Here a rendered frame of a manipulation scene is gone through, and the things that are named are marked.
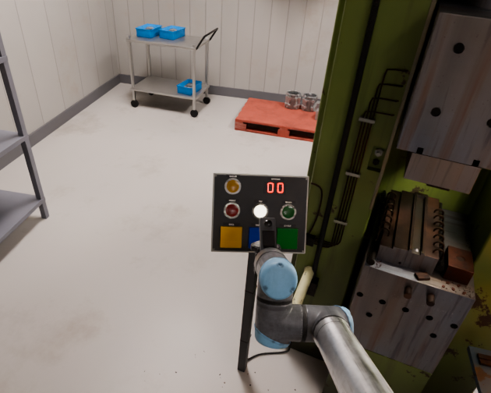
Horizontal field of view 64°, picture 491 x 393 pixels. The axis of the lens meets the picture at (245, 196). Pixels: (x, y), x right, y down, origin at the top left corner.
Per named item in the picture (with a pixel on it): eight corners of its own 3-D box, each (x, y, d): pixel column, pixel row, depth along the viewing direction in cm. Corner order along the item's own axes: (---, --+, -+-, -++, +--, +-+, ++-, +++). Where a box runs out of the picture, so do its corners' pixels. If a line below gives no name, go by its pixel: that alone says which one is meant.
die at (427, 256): (431, 274, 144) (439, 257, 139) (376, 257, 149) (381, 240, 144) (432, 213, 176) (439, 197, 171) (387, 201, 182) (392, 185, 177)
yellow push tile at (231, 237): (241, 248, 139) (242, 226, 138) (219, 247, 139) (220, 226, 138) (241, 247, 141) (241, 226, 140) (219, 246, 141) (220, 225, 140)
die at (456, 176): (469, 194, 124) (482, 168, 118) (403, 178, 129) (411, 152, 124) (463, 141, 156) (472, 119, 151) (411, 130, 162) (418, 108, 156)
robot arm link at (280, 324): (301, 353, 95) (305, 302, 94) (253, 351, 95) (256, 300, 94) (295, 336, 104) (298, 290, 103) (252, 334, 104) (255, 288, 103)
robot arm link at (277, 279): (258, 302, 92) (261, 260, 92) (253, 286, 105) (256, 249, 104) (298, 303, 93) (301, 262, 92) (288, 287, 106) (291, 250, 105)
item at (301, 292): (285, 352, 150) (287, 344, 147) (272, 347, 151) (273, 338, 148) (314, 276, 184) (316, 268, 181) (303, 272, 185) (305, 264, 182)
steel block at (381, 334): (432, 374, 160) (475, 300, 135) (339, 339, 171) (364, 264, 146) (434, 281, 203) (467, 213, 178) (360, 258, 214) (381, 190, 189)
